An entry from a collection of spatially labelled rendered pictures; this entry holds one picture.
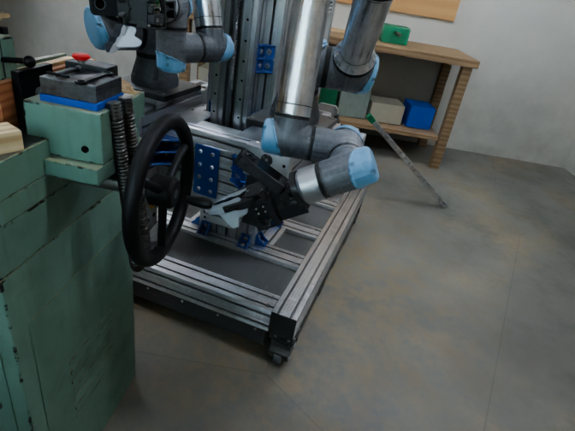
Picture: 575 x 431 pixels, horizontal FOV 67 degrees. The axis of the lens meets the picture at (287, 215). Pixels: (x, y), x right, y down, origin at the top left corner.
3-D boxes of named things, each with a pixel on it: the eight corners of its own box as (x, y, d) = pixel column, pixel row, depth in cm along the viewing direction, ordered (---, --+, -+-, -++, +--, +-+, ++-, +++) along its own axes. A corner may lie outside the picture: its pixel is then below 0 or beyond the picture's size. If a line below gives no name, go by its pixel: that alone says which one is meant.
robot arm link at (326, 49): (281, 78, 134) (287, 31, 128) (324, 85, 134) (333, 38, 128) (276, 85, 124) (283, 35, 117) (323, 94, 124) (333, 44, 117)
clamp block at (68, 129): (102, 167, 74) (98, 115, 70) (26, 151, 75) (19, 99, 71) (140, 139, 87) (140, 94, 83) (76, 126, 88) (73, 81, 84)
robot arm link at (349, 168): (379, 168, 90) (382, 190, 83) (328, 184, 93) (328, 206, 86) (367, 135, 86) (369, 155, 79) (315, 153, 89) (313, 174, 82)
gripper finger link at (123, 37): (130, 54, 84) (145, 20, 88) (101, 50, 84) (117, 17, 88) (135, 66, 87) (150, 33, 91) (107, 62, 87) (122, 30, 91)
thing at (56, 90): (97, 111, 71) (95, 77, 68) (33, 99, 72) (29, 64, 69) (134, 94, 82) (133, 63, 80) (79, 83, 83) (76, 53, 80)
